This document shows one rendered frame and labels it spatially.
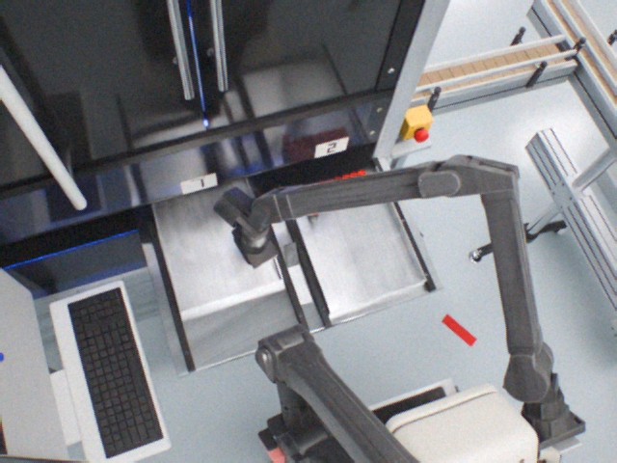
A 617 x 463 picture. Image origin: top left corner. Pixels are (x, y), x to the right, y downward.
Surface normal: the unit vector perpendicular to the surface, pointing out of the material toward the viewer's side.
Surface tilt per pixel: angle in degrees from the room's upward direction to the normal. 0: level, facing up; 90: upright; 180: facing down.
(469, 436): 42
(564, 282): 0
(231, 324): 0
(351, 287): 0
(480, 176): 53
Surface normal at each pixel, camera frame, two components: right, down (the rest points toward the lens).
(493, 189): -0.45, 0.34
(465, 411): -0.15, -0.88
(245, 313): 0.08, -0.39
